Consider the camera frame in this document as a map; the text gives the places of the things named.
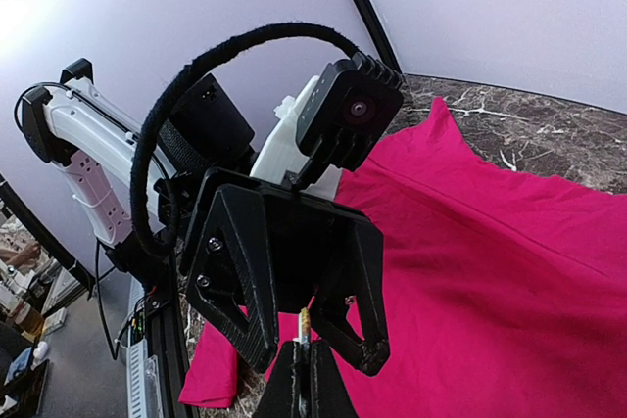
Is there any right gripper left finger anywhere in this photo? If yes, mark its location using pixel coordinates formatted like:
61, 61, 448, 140
254, 341, 307, 418

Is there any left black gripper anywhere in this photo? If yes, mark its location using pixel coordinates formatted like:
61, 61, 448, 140
180, 168, 390, 376

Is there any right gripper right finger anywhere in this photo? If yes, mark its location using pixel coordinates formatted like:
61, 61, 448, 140
306, 341, 358, 418

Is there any yellow round brooch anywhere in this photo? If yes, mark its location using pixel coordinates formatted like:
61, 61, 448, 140
294, 307, 312, 345

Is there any red t-shirt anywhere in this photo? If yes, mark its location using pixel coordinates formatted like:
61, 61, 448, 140
178, 97, 627, 418

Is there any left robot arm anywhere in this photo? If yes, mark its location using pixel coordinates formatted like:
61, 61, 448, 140
20, 53, 403, 376

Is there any white slotted cable duct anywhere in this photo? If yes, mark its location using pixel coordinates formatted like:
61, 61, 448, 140
126, 340, 163, 418

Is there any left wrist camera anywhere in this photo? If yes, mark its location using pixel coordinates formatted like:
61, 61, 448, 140
249, 51, 406, 202

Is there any left black frame post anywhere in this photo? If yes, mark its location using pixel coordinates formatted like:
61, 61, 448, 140
352, 0, 402, 72

